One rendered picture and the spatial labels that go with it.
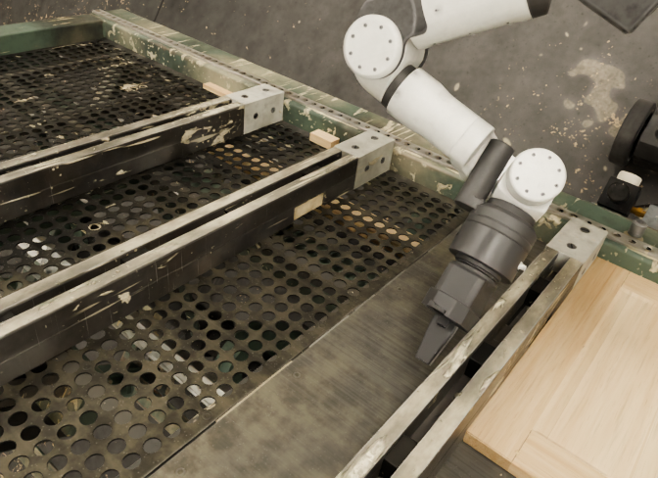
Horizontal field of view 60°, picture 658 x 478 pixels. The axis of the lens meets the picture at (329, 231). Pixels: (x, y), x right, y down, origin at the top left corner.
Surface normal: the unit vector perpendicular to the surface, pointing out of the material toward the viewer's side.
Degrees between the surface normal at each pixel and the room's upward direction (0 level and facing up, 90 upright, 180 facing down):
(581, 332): 58
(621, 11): 39
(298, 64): 0
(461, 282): 12
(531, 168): 21
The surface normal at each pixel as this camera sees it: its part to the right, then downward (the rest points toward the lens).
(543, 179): -0.11, -0.14
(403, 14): -0.43, 0.26
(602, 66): -0.47, -0.11
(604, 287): 0.11, -0.82
